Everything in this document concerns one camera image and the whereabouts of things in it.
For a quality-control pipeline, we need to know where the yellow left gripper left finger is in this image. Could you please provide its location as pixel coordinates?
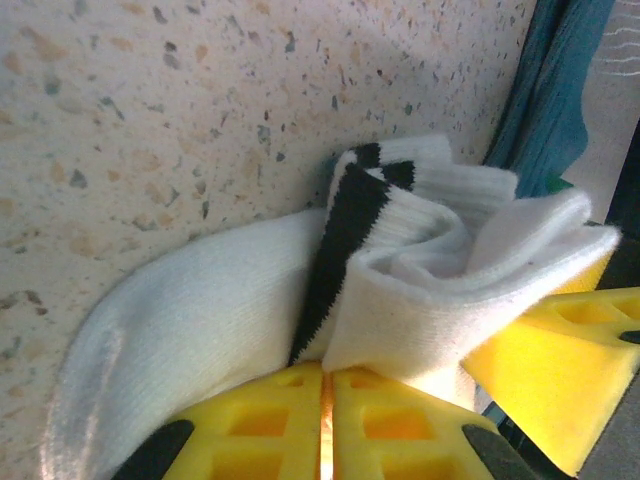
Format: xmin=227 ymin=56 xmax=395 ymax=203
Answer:
xmin=112 ymin=360 xmax=326 ymax=480

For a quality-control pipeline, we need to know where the grey sock with orange cuff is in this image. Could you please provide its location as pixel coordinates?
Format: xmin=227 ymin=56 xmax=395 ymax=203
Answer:
xmin=482 ymin=0 xmax=617 ymax=201

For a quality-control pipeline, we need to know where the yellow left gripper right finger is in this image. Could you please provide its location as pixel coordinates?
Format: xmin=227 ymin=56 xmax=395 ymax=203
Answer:
xmin=330 ymin=366 xmax=541 ymax=480

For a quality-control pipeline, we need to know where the white sock with black stripes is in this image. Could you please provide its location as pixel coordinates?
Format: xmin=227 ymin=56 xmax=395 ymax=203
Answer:
xmin=42 ymin=133 xmax=624 ymax=480

